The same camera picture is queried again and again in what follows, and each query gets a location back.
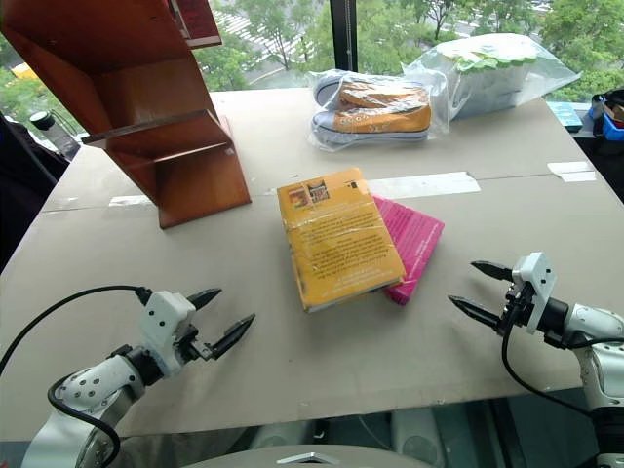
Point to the grey rounded robot torso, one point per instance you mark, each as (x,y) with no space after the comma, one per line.
(312,458)

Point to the cyan flat box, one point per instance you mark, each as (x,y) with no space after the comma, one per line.
(568,116)

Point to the bagged white green item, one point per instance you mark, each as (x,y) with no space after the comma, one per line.
(551,73)

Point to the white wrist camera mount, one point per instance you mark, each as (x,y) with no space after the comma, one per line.
(538,287)
(166,322)

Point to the yellow hardcover book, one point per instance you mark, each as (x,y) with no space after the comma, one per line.
(341,239)

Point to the bagged orange sneakers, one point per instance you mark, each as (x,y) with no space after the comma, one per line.
(439,112)

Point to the grey rounded shape under table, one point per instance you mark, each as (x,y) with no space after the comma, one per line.
(414,439)

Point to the long white tape strip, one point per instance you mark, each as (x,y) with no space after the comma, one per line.
(424,184)

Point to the clear bottle with black cap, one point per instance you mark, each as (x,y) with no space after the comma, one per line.
(56,134)

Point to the red-brown wooden bookshelf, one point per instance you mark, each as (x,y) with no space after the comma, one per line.
(146,92)

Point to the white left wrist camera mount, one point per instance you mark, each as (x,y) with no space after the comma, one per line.
(166,322)

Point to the orange canvas sneaker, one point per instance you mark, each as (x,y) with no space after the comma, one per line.
(385,119)
(370,92)

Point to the black window frame post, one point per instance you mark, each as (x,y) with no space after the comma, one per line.
(343,34)

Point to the blue storage bin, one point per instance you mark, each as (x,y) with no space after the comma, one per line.
(614,122)

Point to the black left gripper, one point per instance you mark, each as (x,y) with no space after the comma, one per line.
(195,347)

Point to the pink paperback book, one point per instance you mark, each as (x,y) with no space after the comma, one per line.
(414,239)

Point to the faint clear tape strip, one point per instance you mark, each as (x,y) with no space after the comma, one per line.
(131,201)

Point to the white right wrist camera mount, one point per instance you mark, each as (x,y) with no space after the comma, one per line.
(538,287)

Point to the short white tape strip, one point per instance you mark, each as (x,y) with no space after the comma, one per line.
(571,171)

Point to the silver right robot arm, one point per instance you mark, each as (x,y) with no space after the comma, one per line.
(599,351)

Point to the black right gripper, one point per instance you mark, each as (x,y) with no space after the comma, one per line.
(518,307)

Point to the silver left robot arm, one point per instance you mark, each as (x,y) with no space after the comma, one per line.
(83,400)

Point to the white and green stacked items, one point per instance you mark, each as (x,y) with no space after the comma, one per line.
(487,73)

